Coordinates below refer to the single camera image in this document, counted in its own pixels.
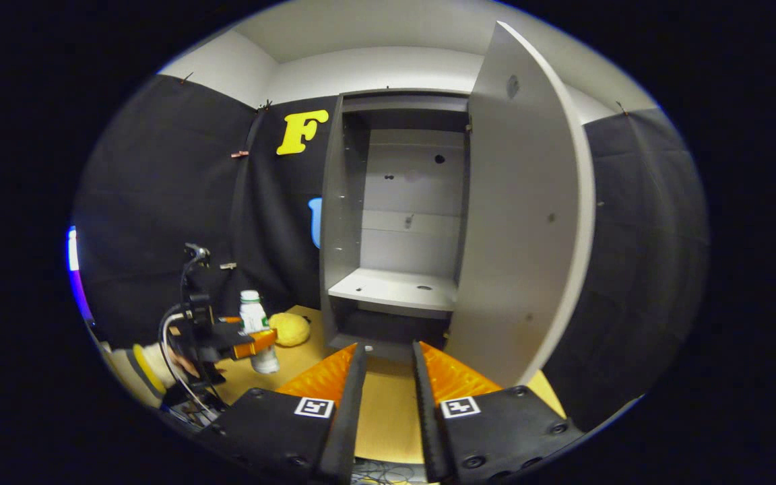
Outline black backdrop cloth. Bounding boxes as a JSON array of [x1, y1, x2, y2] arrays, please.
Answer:
[[71, 73, 711, 432]]

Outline white cable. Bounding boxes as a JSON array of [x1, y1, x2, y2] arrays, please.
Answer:
[[158, 303, 226, 420]]

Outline dark grey cabinet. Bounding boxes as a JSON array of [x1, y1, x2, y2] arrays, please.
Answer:
[[319, 88, 474, 365]]

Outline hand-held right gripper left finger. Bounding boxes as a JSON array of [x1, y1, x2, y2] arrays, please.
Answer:
[[209, 342, 368, 483]]

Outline beige cabinet door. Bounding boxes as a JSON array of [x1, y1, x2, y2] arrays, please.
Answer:
[[443, 20, 597, 389]]

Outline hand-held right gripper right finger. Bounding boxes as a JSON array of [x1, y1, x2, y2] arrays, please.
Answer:
[[412, 340, 585, 483]]

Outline thin grey cables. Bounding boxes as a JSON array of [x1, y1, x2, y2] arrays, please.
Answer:
[[353, 461, 424, 485]]

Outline white bottle with green label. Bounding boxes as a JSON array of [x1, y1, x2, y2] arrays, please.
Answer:
[[238, 290, 281, 375]]

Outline yellow toy fruit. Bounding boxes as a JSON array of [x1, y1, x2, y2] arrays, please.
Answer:
[[268, 312, 312, 348]]

